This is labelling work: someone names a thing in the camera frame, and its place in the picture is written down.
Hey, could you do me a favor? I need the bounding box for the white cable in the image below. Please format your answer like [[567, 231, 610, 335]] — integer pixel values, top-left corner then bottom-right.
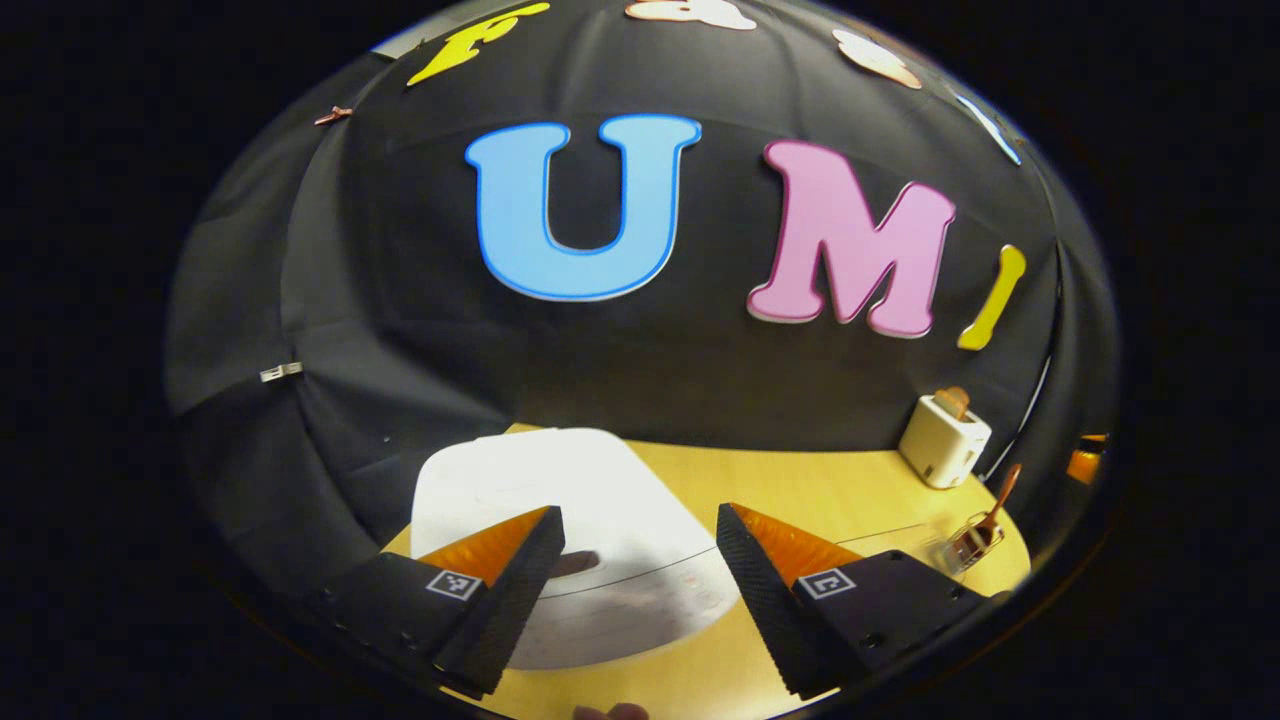
[[982, 355, 1053, 483]]

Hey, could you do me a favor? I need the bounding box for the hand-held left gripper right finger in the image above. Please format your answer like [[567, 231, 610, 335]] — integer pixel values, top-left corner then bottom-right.
[[715, 502, 991, 701]]

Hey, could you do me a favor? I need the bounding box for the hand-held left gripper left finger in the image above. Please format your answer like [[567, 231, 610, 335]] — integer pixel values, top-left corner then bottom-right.
[[305, 505, 567, 699]]

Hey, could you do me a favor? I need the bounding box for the clear plastic container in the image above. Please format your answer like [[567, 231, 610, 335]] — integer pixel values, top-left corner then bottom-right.
[[835, 520, 956, 576]]

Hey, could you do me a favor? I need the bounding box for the black backdrop cloth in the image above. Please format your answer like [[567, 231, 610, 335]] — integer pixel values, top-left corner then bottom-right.
[[165, 0, 1119, 621]]

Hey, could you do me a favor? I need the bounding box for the white rice cooker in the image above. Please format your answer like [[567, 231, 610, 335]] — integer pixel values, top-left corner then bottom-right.
[[410, 428, 743, 671]]

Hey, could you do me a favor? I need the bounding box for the brown wooden spoon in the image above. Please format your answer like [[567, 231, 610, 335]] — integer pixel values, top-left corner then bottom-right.
[[965, 463, 1023, 556]]

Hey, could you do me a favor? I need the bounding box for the white toaster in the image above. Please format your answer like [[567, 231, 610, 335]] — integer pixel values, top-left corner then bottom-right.
[[897, 393, 993, 490]]

